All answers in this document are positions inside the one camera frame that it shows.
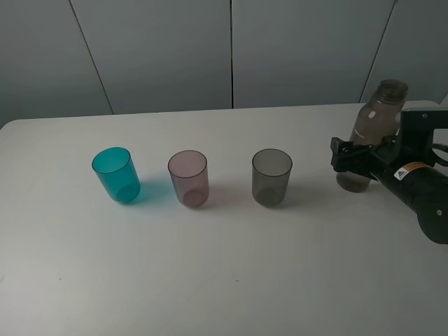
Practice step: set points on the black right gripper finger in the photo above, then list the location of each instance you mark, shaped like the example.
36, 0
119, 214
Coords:
390, 139

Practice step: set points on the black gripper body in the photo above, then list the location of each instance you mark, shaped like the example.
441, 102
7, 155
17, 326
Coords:
395, 161

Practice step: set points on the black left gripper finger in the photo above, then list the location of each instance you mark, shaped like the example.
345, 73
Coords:
350, 157

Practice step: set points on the brown translucent water bottle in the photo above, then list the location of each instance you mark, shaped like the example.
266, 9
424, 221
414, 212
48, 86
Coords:
380, 117

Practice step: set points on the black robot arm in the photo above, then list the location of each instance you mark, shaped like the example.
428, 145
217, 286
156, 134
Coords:
424, 191

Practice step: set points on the grey translucent plastic cup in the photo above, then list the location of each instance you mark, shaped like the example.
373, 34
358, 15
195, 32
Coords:
271, 169

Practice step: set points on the pink translucent plastic cup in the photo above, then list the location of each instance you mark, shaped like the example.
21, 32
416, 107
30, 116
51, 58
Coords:
189, 175

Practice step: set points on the teal plastic cup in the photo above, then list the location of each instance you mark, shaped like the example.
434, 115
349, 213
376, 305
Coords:
115, 170

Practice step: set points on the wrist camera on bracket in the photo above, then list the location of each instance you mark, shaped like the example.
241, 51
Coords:
417, 126

